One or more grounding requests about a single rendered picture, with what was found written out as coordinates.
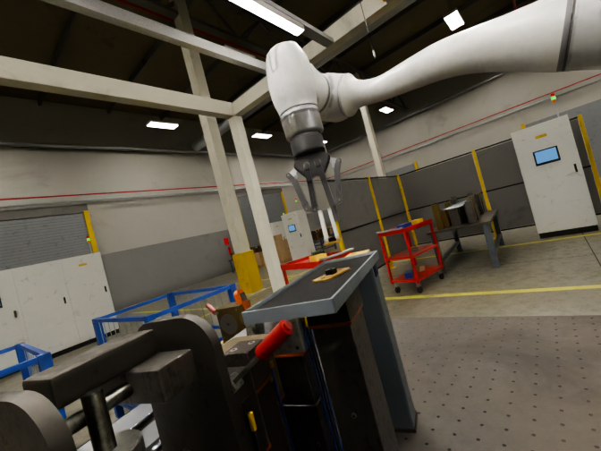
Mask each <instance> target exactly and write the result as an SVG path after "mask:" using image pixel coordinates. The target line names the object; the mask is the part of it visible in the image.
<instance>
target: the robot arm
mask: <svg viewBox="0 0 601 451"><path fill-rule="evenodd" d="M592 70H601V0H538V1H536V2H535V3H533V4H529V5H526V6H524V7H522V8H520V9H518V10H515V11H513V12H510V13H507V14H505V15H503V16H500V17H497V18H495V19H493V20H491V21H486V22H484V23H481V24H479V25H477V26H474V27H472V28H469V29H466V30H463V31H461V32H458V33H456V34H453V35H452V36H450V37H447V38H444V39H442V40H440V41H437V42H436V43H434V44H432V45H431V46H429V47H426V48H424V49H423V50H421V51H419V52H418V53H417V54H415V55H413V56H411V57H410V58H408V59H407V60H405V61H403V62H402V63H400V64H398V65H396V66H395V67H394V68H392V69H391V70H389V71H387V72H385V73H383V74H382V75H380V76H377V77H376V78H372V79H368V80H357V79H355V78H354V76H353V75H352V74H350V73H333V72H327V73H326V74H324V73H320V72H319V71H318V70H317V69H316V68H315V67H314V65H313V64H310V63H309V59H308V57H307V55H306V54H305V52H304V51H303V50H302V48H301V47H300V46H299V45H298V44H297V43H296V42H294V41H284V42H281V43H279V44H276V45H275V46H274V47H272V48H271V49H270V51H269V52H268V54H267V59H266V71H267V84H268V88H269V92H270V95H271V99H272V101H273V104H274V106H275V109H276V111H277V112H278V114H279V116H280V119H281V120H280V121H281V124H282V126H283V129H284V134H285V138H286V139H287V141H288V142H290V143H291V148H292V154H293V157H294V165H293V166H294V168H293V170H292V171H291V172H290V173H287V174H286V177H287V178H288V179H289V180H290V181H291V182H292V185H293V187H294V189H295V191H296V193H297V195H298V197H299V199H300V203H301V205H302V207H303V209H304V210H305V211H307V212H312V213H313V215H314V218H315V221H316V225H317V226H322V231H323V235H324V238H325V241H326V242H327V241H328V238H329V237H328V233H327V230H326V223H325V220H324V215H323V211H322V210H319V209H318V205H317V196H316V192H315V186H314V181H313V178H315V177H320V180H321V182H322V184H323V187H324V190H325V193H326V197H327V200H328V203H329V206H330V208H328V209H327V211H328V214H329V217H330V220H331V224H332V227H333V230H334V236H335V239H338V238H339V237H340V236H339V234H338V230H337V227H336V223H335V222H337V221H339V219H340V218H339V216H338V212H337V209H336V207H337V205H339V204H340V203H342V201H343V196H342V186H341V176H340V168H341V164H342V160H341V159H340V158H334V157H330V155H329V154H328V153H327V152H326V146H325V143H324V140H323V136H322V134H321V133H322V132H323V130H324V127H323V124H322V121H325V122H333V123H335V122H341V121H343V120H345V119H347V118H348V117H351V116H354V115H355V114H356V112H357V110H358V109H359V108H361V107H363V106H367V105H371V104H375V103H377V102H381V101H384V100H387V99H389V98H393V97H396V96H399V95H401V94H403V93H406V92H409V91H412V90H415V89H418V88H421V87H424V86H426V85H428V84H431V83H434V82H437V81H441V80H444V79H448V78H452V77H455V76H460V75H465V74H472V73H481V72H571V71H592ZM329 162H331V164H332V167H333V168H334V180H335V190H336V200H334V198H333V195H332V193H331V190H330V187H329V185H328V182H327V179H326V175H325V173H326V170H327V168H328V165H329ZM297 172H299V173H300V174H301V175H303V176H304V177H305V178H306V180H307V184H308V188H309V197H310V202H311V207H310V206H309V204H308V202H307V200H306V197H305V195H304V193H303V191H302V188H301V186H300V184H299V182H298V180H297V178H298V176H297Z"/></svg>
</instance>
